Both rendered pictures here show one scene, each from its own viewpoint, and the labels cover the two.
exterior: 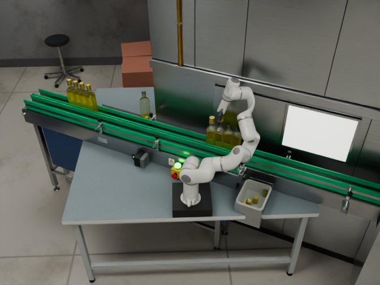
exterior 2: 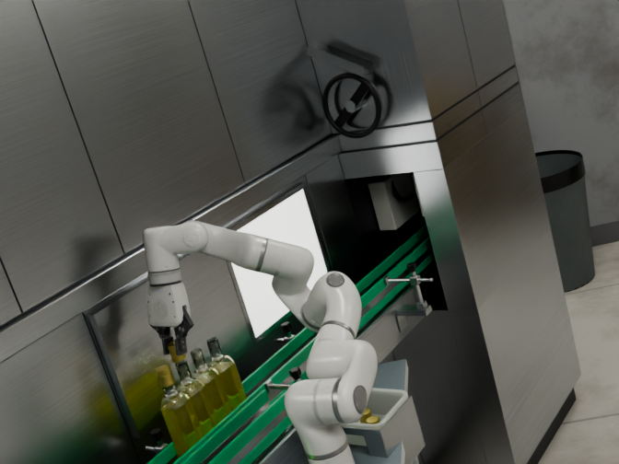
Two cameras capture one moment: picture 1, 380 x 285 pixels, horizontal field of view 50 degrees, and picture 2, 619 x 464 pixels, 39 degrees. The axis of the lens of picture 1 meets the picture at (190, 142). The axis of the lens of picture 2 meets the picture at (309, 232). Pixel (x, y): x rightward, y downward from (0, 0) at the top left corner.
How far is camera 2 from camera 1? 215 cm
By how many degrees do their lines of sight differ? 69
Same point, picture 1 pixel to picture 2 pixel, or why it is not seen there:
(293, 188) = not seen: hidden behind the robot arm
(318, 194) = (375, 339)
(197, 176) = (367, 366)
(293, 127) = (250, 281)
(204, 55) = (29, 260)
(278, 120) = (227, 288)
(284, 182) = not seen: hidden behind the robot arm
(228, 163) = (352, 308)
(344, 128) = (297, 217)
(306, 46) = (181, 106)
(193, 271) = not seen: outside the picture
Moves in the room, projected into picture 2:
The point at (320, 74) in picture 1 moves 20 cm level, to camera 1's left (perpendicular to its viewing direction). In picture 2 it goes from (221, 147) to (203, 166)
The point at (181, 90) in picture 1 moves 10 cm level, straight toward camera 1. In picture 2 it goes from (20, 414) to (61, 406)
